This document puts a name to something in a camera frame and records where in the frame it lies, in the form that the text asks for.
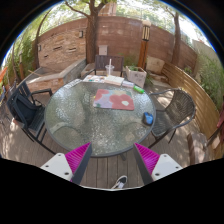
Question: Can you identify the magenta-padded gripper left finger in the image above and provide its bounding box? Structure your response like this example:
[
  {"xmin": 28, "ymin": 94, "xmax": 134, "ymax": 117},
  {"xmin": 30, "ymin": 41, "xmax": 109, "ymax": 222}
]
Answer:
[{"xmin": 39, "ymin": 142, "xmax": 93, "ymax": 186}]

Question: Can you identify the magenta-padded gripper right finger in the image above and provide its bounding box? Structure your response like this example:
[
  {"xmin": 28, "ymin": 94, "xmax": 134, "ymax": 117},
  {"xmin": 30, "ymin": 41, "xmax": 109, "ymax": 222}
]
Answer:
[{"xmin": 133, "ymin": 142, "xmax": 184, "ymax": 186}]

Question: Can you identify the blue computer mouse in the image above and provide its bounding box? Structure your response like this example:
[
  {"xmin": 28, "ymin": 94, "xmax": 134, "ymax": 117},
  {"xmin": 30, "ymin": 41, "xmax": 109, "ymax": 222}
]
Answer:
[{"xmin": 142, "ymin": 111, "xmax": 155, "ymax": 127}]

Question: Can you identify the floral red mouse pad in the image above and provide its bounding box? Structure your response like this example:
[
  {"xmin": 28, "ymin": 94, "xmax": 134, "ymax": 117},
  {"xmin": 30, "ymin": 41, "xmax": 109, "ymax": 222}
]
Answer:
[{"xmin": 92, "ymin": 88, "xmax": 136, "ymax": 112}]

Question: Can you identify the brown wooden stool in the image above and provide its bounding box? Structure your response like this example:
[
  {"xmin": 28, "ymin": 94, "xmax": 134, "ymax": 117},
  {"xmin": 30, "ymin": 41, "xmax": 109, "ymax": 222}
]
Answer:
[{"xmin": 186, "ymin": 131, "xmax": 214, "ymax": 165}]

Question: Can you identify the grey wicker chair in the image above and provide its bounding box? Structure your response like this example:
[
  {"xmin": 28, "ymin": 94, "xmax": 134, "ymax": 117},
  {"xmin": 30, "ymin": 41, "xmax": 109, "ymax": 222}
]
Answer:
[{"xmin": 147, "ymin": 87, "xmax": 197, "ymax": 149}]

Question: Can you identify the black metal chair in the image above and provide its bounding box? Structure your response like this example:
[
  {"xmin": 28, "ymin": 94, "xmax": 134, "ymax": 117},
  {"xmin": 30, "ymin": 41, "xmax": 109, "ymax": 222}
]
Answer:
[{"xmin": 6, "ymin": 80, "xmax": 58, "ymax": 156}]

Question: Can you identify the green tube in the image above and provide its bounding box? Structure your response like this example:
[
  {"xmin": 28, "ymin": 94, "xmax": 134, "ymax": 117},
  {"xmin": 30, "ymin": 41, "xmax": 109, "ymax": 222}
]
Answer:
[{"xmin": 133, "ymin": 85, "xmax": 146, "ymax": 95}]

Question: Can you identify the white printed strip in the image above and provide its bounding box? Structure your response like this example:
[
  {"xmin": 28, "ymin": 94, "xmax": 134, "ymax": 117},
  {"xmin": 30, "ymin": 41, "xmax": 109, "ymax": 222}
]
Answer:
[{"xmin": 65, "ymin": 78, "xmax": 83, "ymax": 89}]

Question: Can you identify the stone raised planter bed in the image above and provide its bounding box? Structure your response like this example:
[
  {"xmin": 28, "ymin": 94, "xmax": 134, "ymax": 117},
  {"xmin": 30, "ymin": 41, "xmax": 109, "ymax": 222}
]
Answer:
[{"xmin": 26, "ymin": 58, "xmax": 88, "ymax": 95}]

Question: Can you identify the small pale booklet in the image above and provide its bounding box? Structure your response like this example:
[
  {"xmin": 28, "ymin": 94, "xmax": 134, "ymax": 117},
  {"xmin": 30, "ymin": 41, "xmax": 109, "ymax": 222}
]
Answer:
[{"xmin": 121, "ymin": 80, "xmax": 136, "ymax": 89}]

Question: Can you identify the white square planter box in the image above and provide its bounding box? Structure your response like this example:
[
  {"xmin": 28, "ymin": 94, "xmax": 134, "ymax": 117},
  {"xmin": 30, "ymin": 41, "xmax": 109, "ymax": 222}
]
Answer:
[{"xmin": 125, "ymin": 65, "xmax": 148, "ymax": 89}]

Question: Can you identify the colourful printed paper sheet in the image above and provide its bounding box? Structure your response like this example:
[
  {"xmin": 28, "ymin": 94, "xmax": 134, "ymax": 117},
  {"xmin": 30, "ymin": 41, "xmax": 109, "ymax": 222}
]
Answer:
[{"xmin": 82, "ymin": 74, "xmax": 108, "ymax": 84}]

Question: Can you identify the white closed book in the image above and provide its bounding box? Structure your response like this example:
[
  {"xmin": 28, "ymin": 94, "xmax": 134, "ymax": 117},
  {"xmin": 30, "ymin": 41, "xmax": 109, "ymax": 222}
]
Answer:
[{"xmin": 104, "ymin": 75, "xmax": 126, "ymax": 87}]

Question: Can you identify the beige stone slab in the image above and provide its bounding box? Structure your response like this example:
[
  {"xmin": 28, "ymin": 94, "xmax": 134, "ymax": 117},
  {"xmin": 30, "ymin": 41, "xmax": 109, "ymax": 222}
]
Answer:
[{"xmin": 146, "ymin": 55, "xmax": 166, "ymax": 75}]

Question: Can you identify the clear plastic cup with straw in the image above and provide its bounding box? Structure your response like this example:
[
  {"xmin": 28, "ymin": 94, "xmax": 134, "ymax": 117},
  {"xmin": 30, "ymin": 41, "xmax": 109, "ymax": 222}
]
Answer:
[{"xmin": 104, "ymin": 58, "xmax": 115, "ymax": 77}]

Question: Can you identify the dark brown wooden chair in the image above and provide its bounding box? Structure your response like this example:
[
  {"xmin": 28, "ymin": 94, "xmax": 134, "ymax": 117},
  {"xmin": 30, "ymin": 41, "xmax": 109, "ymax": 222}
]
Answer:
[{"xmin": 88, "ymin": 54, "xmax": 125, "ymax": 78}]

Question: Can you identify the slim straight tree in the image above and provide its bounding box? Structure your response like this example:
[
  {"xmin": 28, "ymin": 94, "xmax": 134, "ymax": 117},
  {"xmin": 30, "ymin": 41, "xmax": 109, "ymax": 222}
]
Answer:
[{"xmin": 163, "ymin": 6, "xmax": 183, "ymax": 68}]

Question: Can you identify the large forked tree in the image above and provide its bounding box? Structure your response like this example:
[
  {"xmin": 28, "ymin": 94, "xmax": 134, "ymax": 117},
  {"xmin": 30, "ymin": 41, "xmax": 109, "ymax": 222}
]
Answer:
[{"xmin": 64, "ymin": 0, "xmax": 118, "ymax": 64}]

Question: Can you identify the grey wall box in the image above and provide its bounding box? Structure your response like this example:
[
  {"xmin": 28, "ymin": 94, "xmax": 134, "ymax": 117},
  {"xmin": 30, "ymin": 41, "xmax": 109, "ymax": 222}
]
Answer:
[{"xmin": 98, "ymin": 44, "xmax": 109, "ymax": 56}]

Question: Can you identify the wooden garden lamp post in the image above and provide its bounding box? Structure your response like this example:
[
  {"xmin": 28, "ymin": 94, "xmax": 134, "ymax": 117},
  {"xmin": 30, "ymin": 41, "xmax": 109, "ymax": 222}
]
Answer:
[{"xmin": 137, "ymin": 19, "xmax": 152, "ymax": 70}]

